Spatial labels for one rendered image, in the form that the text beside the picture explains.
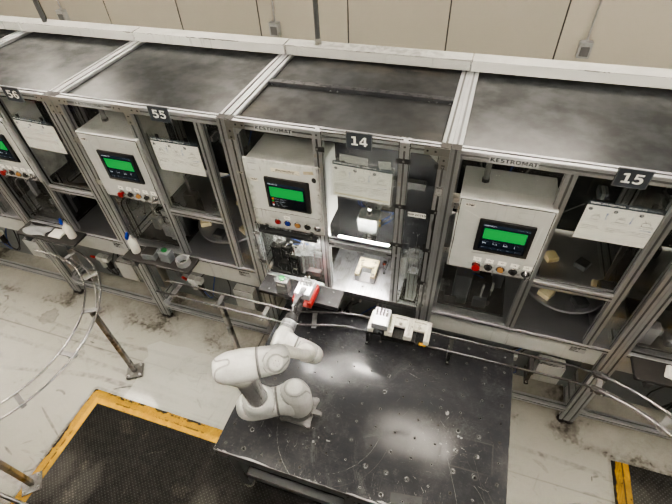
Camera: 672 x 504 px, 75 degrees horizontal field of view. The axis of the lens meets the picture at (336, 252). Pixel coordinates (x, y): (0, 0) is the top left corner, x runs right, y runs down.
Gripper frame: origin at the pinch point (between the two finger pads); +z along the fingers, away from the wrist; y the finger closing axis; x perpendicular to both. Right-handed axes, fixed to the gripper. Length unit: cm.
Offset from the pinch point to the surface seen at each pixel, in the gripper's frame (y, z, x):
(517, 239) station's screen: 58, 17, -108
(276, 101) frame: 97, 47, 21
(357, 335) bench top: -35.5, 3.1, -32.7
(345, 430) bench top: -34, -58, -43
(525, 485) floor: -103, -33, -153
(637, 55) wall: 4, 377, -223
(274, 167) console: 76, 20, 14
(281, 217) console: 41.8, 18.9, 15.2
